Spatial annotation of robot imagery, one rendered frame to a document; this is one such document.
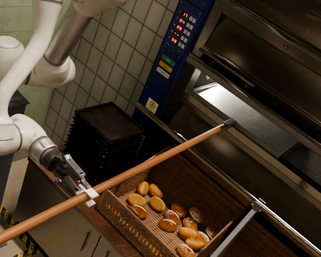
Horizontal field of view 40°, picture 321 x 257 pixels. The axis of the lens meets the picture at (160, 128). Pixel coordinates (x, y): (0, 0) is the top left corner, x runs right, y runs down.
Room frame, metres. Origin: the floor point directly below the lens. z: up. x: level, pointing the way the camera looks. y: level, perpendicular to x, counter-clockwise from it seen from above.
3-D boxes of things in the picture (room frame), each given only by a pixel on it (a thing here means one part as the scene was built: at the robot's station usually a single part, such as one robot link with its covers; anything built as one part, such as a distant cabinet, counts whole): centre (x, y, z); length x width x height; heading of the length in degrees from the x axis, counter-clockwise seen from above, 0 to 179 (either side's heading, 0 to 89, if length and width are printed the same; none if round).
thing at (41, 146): (1.19, 0.33, 1.18); 0.09 x 0.06 x 0.09; 153
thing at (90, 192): (1.08, 0.13, 1.20); 0.07 x 0.03 x 0.01; 63
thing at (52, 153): (1.15, 0.27, 1.18); 0.09 x 0.07 x 0.08; 63
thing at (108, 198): (1.75, -0.22, 0.72); 0.56 x 0.49 x 0.28; 63
